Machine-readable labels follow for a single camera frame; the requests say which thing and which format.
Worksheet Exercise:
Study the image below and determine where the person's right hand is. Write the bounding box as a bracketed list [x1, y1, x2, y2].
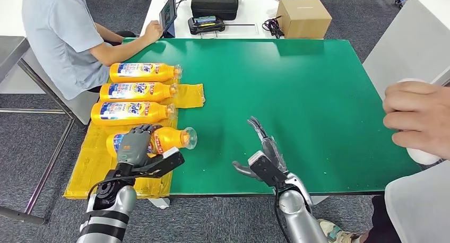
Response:
[144, 20, 163, 45]

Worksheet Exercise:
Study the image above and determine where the person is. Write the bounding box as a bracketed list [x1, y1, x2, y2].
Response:
[21, 0, 163, 101]

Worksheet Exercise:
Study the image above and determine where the brown cardboard box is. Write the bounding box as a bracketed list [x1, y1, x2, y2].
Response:
[275, 0, 333, 40]

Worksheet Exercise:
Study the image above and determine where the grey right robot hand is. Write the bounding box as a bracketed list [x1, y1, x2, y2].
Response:
[232, 116, 289, 183]

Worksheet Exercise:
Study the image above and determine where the white table with metal legs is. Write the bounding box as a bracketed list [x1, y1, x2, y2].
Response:
[362, 0, 450, 101]

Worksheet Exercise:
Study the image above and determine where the person's shoe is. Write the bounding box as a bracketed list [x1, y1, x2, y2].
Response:
[316, 218, 362, 243]

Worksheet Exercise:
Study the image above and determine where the black round disc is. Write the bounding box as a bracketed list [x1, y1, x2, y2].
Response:
[397, 77, 442, 166]

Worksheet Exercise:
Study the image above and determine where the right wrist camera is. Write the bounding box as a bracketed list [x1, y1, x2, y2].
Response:
[247, 150, 289, 188]

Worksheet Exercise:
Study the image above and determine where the black tablet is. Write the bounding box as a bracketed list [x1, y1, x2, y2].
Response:
[159, 0, 178, 39]

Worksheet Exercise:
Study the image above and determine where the white bench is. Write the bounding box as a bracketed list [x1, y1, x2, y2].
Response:
[21, 49, 101, 126]

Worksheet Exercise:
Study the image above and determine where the steel table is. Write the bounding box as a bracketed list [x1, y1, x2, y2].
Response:
[0, 36, 75, 225]

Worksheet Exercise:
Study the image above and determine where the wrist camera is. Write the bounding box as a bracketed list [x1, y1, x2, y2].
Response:
[247, 150, 289, 188]
[132, 147, 186, 179]

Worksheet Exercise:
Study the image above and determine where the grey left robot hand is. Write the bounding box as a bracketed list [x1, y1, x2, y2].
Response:
[116, 124, 163, 168]

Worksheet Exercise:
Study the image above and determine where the black zip case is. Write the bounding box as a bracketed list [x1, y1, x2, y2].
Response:
[191, 0, 240, 21]

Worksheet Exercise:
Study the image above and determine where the orange detergent bottle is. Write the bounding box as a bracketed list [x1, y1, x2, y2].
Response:
[99, 82, 178, 102]
[109, 62, 183, 83]
[106, 126, 198, 159]
[90, 101, 177, 126]

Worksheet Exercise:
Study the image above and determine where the black handheld controller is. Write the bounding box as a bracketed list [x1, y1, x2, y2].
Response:
[187, 15, 226, 36]

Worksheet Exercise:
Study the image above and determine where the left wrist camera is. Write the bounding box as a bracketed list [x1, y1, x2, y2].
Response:
[132, 147, 186, 179]

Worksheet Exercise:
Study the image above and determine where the black cable bundle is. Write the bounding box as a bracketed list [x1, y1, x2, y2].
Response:
[262, 16, 285, 39]

